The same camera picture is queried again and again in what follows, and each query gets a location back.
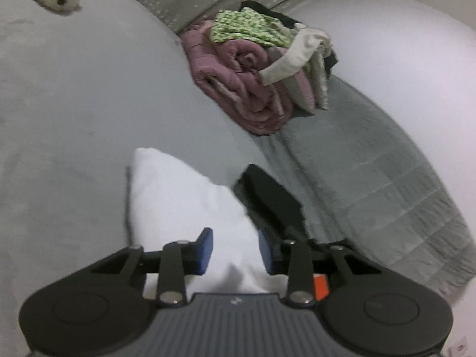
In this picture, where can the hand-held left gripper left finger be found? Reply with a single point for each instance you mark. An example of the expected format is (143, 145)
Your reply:
(205, 251)

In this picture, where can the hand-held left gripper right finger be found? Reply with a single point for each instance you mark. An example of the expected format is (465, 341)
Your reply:
(266, 251)

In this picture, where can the white garment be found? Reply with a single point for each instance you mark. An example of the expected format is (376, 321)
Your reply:
(178, 193)

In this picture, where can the orange box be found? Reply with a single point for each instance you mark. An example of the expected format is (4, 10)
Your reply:
(320, 286)

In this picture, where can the grey quilt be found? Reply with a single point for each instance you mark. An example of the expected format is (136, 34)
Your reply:
(353, 163)

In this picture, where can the pale striped cloth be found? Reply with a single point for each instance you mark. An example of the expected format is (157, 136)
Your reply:
(319, 81)

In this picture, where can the pink quilted blanket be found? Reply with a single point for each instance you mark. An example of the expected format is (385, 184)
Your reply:
(238, 74)

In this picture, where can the cream garment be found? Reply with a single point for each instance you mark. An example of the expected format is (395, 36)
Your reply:
(293, 59)

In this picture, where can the grey bed sheet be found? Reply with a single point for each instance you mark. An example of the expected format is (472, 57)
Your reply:
(74, 100)

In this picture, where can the green patterned garment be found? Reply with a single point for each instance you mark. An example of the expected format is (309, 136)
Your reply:
(241, 24)

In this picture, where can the black crumpled garment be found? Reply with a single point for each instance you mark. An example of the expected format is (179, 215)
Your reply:
(260, 7)

